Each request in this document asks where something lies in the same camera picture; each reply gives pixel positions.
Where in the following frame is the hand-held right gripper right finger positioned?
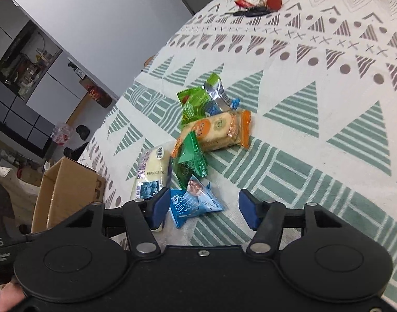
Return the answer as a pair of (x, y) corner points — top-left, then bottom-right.
(238, 189), (352, 255)

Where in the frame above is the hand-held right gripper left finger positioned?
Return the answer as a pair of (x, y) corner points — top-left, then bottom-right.
(45, 188), (172, 257)

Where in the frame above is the blue triangular snack packet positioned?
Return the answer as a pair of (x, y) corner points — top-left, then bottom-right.
(169, 175), (225, 229)

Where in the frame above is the white bread packet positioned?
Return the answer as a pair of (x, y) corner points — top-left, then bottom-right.
(130, 146), (173, 233)

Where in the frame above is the dark green snack packet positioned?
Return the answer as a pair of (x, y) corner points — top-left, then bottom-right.
(172, 131), (208, 191)

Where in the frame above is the orange cracker packet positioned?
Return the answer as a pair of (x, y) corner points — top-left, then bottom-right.
(171, 110), (252, 158)

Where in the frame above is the cardboard box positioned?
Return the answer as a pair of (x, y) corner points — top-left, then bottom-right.
(31, 157), (106, 235)

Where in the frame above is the small blue snack packet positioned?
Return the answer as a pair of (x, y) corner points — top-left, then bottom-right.
(206, 99), (241, 116)

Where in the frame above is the clear green foil wrapper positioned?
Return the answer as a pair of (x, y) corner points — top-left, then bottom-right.
(203, 73), (233, 111)

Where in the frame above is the person's left hand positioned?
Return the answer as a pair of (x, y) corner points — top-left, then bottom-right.
(0, 282), (27, 312)

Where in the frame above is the white dotted cloth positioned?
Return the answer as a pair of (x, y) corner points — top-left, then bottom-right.
(0, 166), (43, 225)

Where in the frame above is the black slipper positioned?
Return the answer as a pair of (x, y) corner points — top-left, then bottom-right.
(75, 125), (91, 141)

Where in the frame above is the printed patterned blanket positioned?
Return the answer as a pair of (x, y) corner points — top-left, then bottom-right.
(76, 0), (397, 307)

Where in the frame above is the pink plastic bag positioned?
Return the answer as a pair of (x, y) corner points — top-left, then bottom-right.
(50, 122), (73, 146)

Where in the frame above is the row of counter bottles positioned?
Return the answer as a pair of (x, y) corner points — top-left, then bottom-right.
(0, 19), (63, 96)

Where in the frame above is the key bunch with red tags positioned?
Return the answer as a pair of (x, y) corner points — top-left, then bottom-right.
(225, 0), (283, 19)

